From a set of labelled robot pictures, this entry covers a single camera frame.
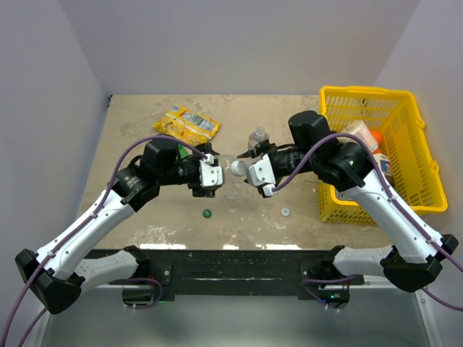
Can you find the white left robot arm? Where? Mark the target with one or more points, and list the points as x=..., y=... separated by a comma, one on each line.
x=59, y=272

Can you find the green bottle cap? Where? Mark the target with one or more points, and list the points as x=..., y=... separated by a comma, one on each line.
x=207, y=213

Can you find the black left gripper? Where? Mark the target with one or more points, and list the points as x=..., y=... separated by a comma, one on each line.
x=202, y=190

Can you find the large clear plastic bottle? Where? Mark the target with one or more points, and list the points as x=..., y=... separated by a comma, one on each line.
x=225, y=162

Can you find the small labelled clear bottle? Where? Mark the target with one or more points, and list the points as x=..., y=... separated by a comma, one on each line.
x=258, y=137

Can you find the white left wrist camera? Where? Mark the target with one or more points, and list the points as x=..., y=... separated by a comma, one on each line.
x=211, y=174

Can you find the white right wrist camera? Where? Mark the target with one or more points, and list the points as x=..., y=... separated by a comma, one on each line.
x=261, y=176

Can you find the orange ball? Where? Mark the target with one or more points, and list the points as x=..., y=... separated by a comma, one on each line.
x=378, y=138

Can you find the crumpled clear plastic bottle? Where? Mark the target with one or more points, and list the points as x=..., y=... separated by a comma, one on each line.
x=341, y=196

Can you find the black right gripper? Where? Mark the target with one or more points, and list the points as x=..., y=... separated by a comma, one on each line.
x=266, y=147

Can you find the large white bottle cap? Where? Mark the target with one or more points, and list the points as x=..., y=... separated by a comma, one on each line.
x=238, y=168

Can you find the orange white carton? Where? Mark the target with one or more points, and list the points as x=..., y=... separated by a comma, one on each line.
x=384, y=165

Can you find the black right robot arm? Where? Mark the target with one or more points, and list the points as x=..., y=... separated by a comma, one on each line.
x=414, y=259

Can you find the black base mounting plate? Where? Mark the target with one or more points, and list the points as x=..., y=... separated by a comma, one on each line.
x=184, y=272

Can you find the small white bottle cap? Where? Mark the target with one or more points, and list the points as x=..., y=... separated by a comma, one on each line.
x=285, y=212

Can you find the green plastic bottle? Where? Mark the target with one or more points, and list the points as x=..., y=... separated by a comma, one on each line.
x=182, y=152

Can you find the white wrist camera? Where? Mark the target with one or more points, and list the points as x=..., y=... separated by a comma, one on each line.
x=211, y=174
x=261, y=176

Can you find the yellow plastic basket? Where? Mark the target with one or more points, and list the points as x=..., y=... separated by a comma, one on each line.
x=395, y=114

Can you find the yellow snack bag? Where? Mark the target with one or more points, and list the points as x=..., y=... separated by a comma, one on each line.
x=186, y=125

